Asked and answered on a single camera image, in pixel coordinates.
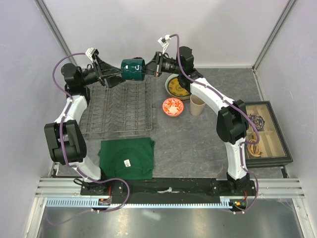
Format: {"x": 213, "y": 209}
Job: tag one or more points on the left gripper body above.
{"x": 91, "y": 76}

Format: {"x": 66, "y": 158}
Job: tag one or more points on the mint green flower plate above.
{"x": 171, "y": 77}

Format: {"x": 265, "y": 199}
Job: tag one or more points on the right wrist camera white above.
{"x": 164, "y": 42}

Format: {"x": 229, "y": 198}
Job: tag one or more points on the white red pattern bowl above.
{"x": 173, "y": 107}

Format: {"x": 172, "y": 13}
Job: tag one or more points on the dark green mug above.
{"x": 132, "y": 69}

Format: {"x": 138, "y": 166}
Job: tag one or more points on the grey wire dish rack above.
{"x": 122, "y": 111}

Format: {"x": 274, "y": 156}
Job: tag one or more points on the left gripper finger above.
{"x": 114, "y": 80}
{"x": 106, "y": 70}

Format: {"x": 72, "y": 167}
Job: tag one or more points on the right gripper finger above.
{"x": 154, "y": 60}
{"x": 149, "y": 69}

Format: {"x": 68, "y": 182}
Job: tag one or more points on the yellow patterned small plate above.
{"x": 173, "y": 82}

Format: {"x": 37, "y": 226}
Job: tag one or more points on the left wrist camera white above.
{"x": 91, "y": 53}

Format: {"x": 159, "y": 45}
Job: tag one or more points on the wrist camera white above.
{"x": 164, "y": 42}
{"x": 91, "y": 53}

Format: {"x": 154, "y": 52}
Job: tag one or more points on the folded green cloth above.
{"x": 127, "y": 159}

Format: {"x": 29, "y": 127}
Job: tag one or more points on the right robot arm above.
{"x": 231, "y": 125}

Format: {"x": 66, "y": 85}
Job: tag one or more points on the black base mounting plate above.
{"x": 169, "y": 190}

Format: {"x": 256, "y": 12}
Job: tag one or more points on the beige cup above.
{"x": 196, "y": 105}

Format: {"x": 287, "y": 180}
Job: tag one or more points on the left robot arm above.
{"x": 65, "y": 141}

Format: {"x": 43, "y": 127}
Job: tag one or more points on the black glass lid box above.
{"x": 271, "y": 151}

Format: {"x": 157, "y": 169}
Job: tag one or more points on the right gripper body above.
{"x": 166, "y": 65}

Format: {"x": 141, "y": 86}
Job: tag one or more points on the blue slotted cable duct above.
{"x": 73, "y": 202}

